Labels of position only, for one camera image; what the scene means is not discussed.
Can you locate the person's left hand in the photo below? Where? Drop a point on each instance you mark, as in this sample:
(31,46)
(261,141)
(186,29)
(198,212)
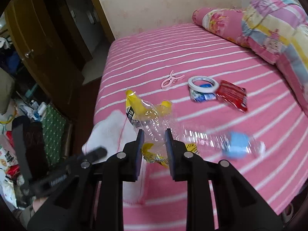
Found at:
(37,203)

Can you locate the brown wooden door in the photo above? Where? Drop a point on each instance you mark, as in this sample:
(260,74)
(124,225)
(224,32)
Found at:
(50,45)

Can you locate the pink white striped bed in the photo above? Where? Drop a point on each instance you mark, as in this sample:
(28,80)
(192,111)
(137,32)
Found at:
(141,62)

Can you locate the red snack bag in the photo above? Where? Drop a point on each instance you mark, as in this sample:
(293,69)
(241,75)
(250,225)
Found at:
(232,95)

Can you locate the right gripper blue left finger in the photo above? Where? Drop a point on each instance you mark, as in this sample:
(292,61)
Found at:
(138,154)

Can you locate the clear plastic water bottle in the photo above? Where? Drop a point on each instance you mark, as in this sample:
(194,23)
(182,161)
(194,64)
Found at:
(230,144)

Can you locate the green patterned box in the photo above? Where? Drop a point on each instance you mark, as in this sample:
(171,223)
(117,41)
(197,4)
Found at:
(53,124)

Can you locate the white pink-edged towel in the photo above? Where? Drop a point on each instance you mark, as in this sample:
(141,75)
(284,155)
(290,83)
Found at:
(113,133)

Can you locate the pink floral bolster pillow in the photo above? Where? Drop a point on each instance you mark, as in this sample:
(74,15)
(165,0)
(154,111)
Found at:
(224,22)

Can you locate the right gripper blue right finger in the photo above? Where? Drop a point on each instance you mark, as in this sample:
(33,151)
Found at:
(169,148)

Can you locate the folded cartoon sheep quilt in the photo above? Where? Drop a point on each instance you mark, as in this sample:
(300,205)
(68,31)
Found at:
(276,30)

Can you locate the blue white wrapper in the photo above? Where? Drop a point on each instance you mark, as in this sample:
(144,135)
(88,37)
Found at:
(197,96)

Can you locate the white tape roll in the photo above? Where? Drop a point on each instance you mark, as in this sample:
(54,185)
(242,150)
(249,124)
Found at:
(203,84)

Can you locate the pink plastic clothes peg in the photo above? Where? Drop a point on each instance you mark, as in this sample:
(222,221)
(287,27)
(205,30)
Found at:
(170,80)

